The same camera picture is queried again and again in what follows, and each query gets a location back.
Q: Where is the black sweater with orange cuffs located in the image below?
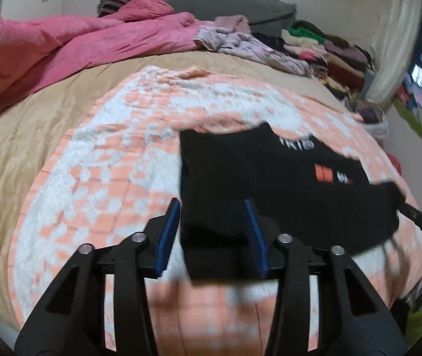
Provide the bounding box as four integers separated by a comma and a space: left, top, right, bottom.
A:
180, 123, 405, 280

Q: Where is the striped dark pillow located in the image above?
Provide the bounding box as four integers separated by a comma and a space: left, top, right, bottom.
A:
98, 0, 131, 18

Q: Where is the white plastic bag of clothes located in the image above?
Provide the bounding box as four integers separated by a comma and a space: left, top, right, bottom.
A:
357, 103, 389, 140

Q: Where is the stack of folded clothes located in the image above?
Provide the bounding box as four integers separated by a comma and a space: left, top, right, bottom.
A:
280, 20, 375, 101

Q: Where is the pink comforter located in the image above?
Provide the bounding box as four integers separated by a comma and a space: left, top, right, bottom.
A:
0, 0, 213, 112

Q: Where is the cream curtain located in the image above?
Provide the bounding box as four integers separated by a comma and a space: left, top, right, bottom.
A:
366, 0, 422, 107

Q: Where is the beige bed sheet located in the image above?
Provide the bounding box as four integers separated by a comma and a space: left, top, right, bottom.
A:
0, 52, 344, 344

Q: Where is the peach white plaid blanket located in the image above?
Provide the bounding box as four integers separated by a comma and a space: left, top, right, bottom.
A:
8, 66, 407, 355

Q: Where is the lilac crumpled garment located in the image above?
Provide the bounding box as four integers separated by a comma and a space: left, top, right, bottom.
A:
194, 15, 310, 76

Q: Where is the red plastic bag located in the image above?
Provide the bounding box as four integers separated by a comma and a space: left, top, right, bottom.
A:
387, 154, 402, 175

